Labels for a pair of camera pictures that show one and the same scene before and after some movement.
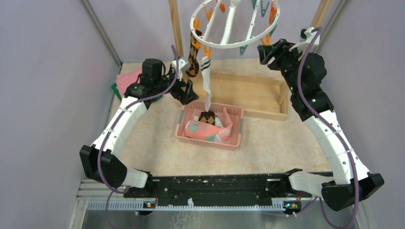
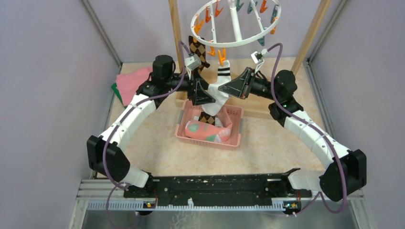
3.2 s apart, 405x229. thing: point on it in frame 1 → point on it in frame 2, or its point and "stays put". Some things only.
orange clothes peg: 207,53 → 222,59
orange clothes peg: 268,40 → 212,52
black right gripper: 283,52 → 236,87
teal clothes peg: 242,49 → 261,41
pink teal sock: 200,130 stays put
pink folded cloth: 123,80 stays put
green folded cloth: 115,90 stays put
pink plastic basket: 191,109 stays put
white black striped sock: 206,66 → 221,99
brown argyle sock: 207,117 stays put
